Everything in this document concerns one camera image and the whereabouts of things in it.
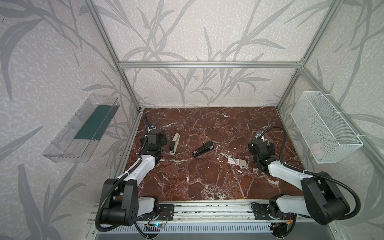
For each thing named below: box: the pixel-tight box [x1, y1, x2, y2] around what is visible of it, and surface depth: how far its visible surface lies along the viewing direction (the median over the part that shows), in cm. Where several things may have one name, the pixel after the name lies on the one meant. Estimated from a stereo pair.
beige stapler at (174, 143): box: [169, 133, 181, 155], surface depth 98 cm
